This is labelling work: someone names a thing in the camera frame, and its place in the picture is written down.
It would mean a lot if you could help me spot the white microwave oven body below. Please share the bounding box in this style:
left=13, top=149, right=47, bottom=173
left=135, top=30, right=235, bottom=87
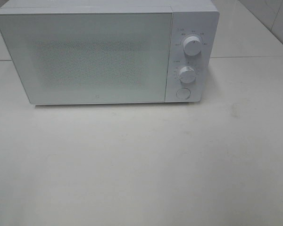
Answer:
left=0, top=0, right=220, bottom=104

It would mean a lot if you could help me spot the white microwave door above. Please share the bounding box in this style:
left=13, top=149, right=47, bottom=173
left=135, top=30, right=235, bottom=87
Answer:
left=0, top=13, right=172, bottom=105

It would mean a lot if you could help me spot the white round door button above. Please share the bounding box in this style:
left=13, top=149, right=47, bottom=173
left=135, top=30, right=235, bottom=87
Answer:
left=176, top=88, right=191, bottom=100

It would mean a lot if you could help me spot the white microwave knob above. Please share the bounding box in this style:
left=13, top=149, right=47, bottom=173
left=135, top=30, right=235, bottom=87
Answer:
left=178, top=66, right=197, bottom=84
left=183, top=35, right=202, bottom=56

